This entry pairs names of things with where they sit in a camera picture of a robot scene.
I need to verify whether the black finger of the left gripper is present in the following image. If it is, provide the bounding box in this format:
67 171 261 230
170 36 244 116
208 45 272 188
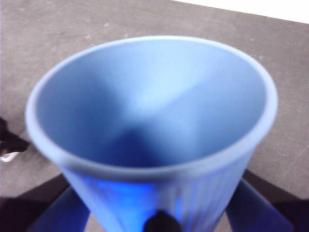
0 117 30 157

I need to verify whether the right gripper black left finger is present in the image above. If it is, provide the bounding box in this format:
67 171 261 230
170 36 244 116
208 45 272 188
0 174 93 232

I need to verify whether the blue ribbed plastic cup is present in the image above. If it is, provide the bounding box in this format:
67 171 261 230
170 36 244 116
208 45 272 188
25 35 278 232

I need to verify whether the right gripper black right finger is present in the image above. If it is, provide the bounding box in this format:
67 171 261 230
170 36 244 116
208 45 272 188
225 169 309 232

